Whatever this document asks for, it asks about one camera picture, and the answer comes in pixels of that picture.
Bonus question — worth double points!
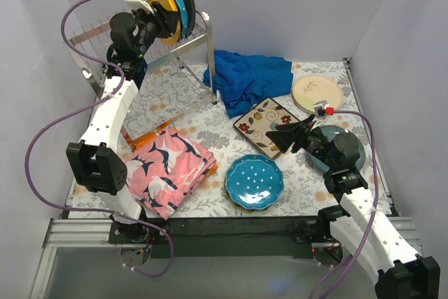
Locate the floral tablecloth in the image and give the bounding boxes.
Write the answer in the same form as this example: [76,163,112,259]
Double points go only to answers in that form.
[67,62,375,217]

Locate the blue polka dot plate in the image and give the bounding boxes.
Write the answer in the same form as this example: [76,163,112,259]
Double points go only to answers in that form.
[225,154,284,212]

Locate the blue cloth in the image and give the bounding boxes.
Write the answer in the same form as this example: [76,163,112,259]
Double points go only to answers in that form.
[202,50,293,118]

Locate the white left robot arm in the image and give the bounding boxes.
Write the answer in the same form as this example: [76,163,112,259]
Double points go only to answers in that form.
[66,1,195,243]

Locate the steel dish rack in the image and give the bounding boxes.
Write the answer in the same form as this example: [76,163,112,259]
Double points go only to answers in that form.
[69,9,217,139]

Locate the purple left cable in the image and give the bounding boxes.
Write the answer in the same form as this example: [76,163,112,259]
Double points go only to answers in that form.
[24,0,175,278]

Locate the square floral plate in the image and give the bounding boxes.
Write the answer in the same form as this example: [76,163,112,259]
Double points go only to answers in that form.
[233,98,299,159]

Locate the cream round plate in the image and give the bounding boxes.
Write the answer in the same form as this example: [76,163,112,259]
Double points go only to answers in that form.
[291,74,344,113]

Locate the pink patterned cloth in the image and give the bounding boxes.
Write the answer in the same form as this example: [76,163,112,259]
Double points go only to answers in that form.
[125,128,216,220]

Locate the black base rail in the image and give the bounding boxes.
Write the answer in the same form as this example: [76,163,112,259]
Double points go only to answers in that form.
[108,216,342,261]

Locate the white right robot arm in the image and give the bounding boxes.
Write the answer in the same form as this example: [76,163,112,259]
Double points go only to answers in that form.
[266,118,440,298]

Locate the dark teal round plate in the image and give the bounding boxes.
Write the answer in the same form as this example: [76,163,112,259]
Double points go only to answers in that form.
[310,125,366,172]

